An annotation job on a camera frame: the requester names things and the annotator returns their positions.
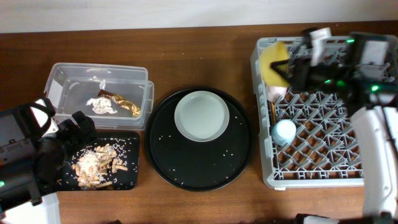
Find wooden chopstick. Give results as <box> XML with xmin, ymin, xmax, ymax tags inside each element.
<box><xmin>271</xmin><ymin>102</ymin><xmax>277</xmax><ymax>124</ymax></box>

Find yellow bowl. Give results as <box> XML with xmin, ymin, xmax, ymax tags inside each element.
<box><xmin>259</xmin><ymin>41</ymin><xmax>292</xmax><ymax>88</ymax></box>

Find gold snack wrapper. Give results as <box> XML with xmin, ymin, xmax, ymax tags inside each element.
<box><xmin>98</xmin><ymin>90</ymin><xmax>141</xmax><ymax>118</ymax></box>

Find white tissue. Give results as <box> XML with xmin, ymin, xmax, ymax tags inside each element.
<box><xmin>86</xmin><ymin>97</ymin><xmax>118</xmax><ymax>114</ymax></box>

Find black rectangular tray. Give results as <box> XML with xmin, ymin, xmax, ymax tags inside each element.
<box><xmin>55</xmin><ymin>131</ymin><xmax>141</xmax><ymax>192</ymax></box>

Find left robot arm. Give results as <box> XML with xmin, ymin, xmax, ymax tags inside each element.
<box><xmin>1</xmin><ymin>103</ymin><xmax>98</xmax><ymax>217</ymax></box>

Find grey dishwasher rack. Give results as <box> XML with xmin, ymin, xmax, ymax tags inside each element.
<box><xmin>250</xmin><ymin>35</ymin><xmax>398</xmax><ymax>190</ymax></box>

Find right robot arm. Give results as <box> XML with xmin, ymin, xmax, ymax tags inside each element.
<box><xmin>270</xmin><ymin>32</ymin><xmax>397</xmax><ymax>223</ymax></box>

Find food scraps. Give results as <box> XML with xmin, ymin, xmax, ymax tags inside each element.
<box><xmin>71</xmin><ymin>138</ymin><xmax>137</xmax><ymax>190</ymax></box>

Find pink cup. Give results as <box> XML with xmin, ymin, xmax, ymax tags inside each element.
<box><xmin>266</xmin><ymin>85</ymin><xmax>287</xmax><ymax>102</ymax></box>

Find round black tray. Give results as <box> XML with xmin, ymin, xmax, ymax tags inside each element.
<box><xmin>145</xmin><ymin>87</ymin><xmax>254</xmax><ymax>191</ymax></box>

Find light grey plate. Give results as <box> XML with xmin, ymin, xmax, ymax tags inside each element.
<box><xmin>174</xmin><ymin>90</ymin><xmax>229</xmax><ymax>142</ymax></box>

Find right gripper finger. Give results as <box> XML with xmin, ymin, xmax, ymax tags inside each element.
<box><xmin>270</xmin><ymin>59</ymin><xmax>294</xmax><ymax>70</ymax></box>
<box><xmin>272</xmin><ymin>70</ymin><xmax>292</xmax><ymax>84</ymax></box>

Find clear plastic bin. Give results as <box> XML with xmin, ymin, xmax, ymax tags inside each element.
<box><xmin>45</xmin><ymin>63</ymin><xmax>154</xmax><ymax>130</ymax></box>

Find blue cup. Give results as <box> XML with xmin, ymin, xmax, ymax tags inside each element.
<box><xmin>271</xmin><ymin>119</ymin><xmax>296</xmax><ymax>146</ymax></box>

